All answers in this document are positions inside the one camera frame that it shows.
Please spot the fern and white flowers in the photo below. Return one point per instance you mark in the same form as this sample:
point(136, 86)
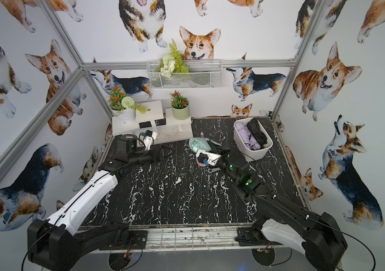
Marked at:
point(172, 62)

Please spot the white wire wall basket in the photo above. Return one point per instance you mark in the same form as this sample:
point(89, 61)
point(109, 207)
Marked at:
point(205, 74)

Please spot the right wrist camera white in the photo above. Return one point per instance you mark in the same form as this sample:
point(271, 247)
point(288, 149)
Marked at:
point(206, 158)

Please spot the white pot red flowers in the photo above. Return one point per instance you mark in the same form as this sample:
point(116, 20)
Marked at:
point(124, 106)

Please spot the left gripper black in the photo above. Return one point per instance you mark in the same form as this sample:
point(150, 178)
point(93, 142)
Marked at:
point(158, 153)

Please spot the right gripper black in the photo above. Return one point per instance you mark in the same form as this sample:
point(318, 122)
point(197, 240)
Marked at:
point(219, 149)

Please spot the white stepped display shelf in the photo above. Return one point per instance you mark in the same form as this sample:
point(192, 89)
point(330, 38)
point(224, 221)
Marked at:
point(157, 119)

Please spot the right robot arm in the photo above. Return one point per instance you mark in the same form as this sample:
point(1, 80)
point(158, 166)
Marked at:
point(317, 237)

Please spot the black umbrella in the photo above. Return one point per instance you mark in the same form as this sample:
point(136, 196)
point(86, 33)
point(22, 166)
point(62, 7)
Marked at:
point(255, 129)

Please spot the green pot red flowers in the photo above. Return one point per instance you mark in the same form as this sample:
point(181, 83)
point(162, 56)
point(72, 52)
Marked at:
point(180, 106)

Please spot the lilac umbrella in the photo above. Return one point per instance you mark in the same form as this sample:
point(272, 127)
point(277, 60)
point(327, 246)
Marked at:
point(246, 136)

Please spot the white plastic storage box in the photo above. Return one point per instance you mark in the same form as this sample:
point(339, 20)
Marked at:
point(249, 154)

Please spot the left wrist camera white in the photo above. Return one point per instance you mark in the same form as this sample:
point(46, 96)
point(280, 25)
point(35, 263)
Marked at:
point(148, 138)

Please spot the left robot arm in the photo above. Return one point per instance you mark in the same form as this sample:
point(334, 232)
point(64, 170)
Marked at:
point(57, 243)

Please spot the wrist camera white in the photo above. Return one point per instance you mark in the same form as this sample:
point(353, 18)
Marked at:
point(206, 158)
point(148, 138)

